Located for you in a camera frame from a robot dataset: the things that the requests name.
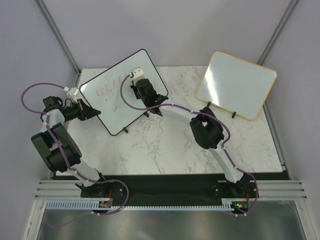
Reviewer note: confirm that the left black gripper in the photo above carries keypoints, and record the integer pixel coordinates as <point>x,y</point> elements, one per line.
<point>82,109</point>

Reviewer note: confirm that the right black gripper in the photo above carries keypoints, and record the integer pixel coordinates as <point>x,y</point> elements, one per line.
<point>133,88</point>

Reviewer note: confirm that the black-framed whiteboard with writing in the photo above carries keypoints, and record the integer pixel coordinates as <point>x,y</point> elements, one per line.
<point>103,91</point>

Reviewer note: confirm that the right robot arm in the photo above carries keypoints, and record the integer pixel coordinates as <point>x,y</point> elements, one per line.
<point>207,130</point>

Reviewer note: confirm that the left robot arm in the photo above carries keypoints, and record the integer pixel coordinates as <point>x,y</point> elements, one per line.
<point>57,148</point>

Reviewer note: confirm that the black whiteboard stand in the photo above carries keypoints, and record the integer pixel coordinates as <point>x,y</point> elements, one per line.
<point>126,130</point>

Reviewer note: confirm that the orange-framed whiteboard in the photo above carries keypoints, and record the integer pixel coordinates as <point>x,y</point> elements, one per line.
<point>236,85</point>

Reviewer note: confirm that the black orange-board stand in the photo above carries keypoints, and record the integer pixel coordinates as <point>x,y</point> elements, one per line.
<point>233,114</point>

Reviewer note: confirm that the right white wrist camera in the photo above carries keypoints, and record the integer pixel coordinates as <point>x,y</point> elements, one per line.
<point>136,74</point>

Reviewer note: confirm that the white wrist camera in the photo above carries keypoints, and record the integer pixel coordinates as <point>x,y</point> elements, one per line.
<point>136,74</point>
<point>71,93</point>

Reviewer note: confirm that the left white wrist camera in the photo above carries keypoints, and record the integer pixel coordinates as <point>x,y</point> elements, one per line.
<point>71,93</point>

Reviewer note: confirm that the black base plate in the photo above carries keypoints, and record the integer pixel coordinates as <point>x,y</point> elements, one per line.
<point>171,201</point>

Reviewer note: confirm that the aluminium frame rail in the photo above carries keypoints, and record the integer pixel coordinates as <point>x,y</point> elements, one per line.
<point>263,189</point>

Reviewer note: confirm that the white slotted cable duct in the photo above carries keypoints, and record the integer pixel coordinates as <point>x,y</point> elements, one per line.
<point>98,205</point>

